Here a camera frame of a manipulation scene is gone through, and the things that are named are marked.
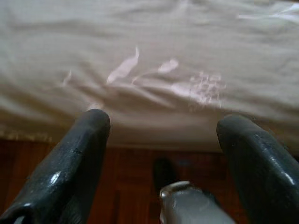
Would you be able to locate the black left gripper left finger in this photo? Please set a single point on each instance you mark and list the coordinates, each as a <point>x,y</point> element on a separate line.
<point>60,168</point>

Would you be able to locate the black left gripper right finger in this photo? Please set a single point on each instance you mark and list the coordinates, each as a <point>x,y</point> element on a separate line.
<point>261,168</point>

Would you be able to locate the silver robot left leg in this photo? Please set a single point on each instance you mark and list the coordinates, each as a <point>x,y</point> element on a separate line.
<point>189,205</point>

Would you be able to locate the black robot left foot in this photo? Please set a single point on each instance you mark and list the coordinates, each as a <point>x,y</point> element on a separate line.
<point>164,172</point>

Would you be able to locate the bed with beige floral sheet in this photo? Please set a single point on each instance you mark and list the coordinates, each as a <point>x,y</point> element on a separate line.
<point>149,35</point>

